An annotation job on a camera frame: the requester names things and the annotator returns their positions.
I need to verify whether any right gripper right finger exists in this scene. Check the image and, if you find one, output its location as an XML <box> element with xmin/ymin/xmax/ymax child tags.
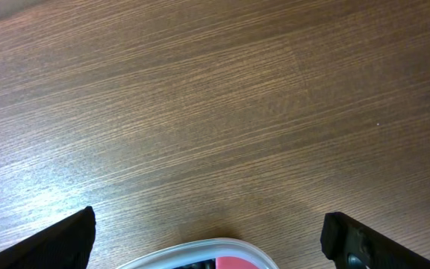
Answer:
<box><xmin>320</xmin><ymin>211</ymin><xmax>430</xmax><ymax>269</ymax></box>

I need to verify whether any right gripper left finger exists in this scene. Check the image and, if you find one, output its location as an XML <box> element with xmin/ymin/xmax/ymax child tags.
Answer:
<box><xmin>0</xmin><ymin>206</ymin><xmax>96</xmax><ymax>269</ymax></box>

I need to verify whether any pink scoop with blue handle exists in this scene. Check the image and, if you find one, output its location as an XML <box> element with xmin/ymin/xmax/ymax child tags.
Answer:
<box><xmin>215</xmin><ymin>256</ymin><xmax>258</xmax><ymax>269</ymax></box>

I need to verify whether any clear plastic container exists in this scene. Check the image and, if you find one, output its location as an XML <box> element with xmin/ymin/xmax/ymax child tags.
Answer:
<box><xmin>119</xmin><ymin>238</ymin><xmax>278</xmax><ymax>269</ymax></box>

